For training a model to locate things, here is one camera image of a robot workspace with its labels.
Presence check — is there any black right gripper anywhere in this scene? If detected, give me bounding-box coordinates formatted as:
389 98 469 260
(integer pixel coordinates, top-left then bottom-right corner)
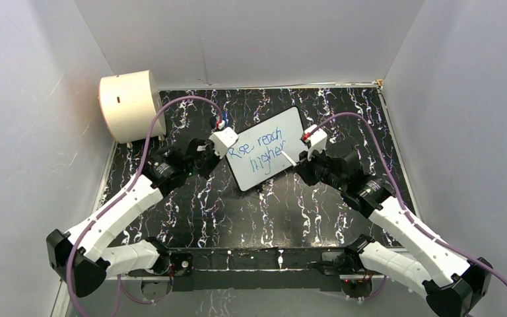
293 144 345 192

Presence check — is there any blue white marker pen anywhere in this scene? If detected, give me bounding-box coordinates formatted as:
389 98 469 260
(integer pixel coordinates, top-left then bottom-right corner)
281 151 297 167

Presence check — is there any black framed whiteboard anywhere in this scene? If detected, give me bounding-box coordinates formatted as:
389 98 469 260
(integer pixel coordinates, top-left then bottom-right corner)
226 106 307 192

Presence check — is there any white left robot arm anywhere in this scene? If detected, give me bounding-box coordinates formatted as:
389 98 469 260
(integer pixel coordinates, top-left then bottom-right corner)
46 137 229 297

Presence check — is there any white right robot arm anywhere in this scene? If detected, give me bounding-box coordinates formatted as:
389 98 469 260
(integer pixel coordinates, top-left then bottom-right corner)
294 151 491 316

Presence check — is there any cream cylindrical drum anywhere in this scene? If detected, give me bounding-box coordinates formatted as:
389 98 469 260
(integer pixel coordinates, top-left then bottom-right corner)
98 70 162 143

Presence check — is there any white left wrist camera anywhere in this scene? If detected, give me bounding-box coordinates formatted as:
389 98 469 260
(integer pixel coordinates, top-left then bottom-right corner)
209 127 239 158

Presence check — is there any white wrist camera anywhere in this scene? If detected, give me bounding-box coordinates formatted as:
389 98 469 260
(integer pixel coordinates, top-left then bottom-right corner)
302 125 327 161
209 127 239 158

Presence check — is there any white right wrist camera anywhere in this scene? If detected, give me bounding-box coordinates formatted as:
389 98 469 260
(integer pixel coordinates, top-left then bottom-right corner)
302 125 327 161

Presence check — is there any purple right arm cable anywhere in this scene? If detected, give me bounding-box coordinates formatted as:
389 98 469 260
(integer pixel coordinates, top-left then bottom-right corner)
304 112 507 317

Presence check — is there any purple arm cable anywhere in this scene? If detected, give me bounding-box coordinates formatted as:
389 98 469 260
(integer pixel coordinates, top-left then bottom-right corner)
65 95 224 317
304 112 507 317

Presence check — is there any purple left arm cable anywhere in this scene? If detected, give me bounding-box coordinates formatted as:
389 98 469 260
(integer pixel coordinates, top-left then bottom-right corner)
65 95 224 317

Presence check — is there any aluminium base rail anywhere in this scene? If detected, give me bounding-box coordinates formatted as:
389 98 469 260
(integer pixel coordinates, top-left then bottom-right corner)
51 250 465 317

